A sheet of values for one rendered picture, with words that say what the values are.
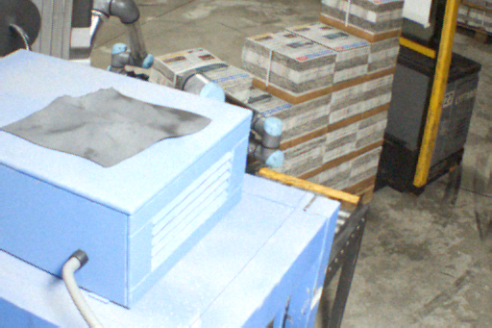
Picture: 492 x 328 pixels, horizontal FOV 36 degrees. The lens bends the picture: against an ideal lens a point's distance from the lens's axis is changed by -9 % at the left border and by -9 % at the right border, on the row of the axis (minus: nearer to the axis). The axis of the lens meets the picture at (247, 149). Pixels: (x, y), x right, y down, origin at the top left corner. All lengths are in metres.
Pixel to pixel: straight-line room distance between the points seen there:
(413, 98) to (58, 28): 2.69
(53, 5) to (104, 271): 1.85
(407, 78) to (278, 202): 3.45
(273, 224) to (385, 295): 2.58
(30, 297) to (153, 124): 0.40
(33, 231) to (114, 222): 0.20
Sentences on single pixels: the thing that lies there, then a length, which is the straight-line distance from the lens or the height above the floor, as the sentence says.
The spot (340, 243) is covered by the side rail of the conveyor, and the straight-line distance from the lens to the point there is 3.01.
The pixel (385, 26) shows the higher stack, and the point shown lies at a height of 1.14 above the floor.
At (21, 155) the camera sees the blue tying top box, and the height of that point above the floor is 1.75.
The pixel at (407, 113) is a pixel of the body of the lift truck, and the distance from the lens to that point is 5.16.
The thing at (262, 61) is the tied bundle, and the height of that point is 0.98.
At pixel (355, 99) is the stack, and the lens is 4.41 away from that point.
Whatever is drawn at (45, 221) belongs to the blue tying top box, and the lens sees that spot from 1.37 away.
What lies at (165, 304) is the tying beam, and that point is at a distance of 1.38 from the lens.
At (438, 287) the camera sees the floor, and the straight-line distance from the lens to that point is 4.33.
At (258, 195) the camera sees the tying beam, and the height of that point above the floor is 1.55.
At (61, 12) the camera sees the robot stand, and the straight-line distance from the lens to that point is 3.06.
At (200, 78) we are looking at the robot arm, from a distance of 3.09.
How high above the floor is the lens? 2.40
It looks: 26 degrees down
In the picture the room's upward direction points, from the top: 7 degrees clockwise
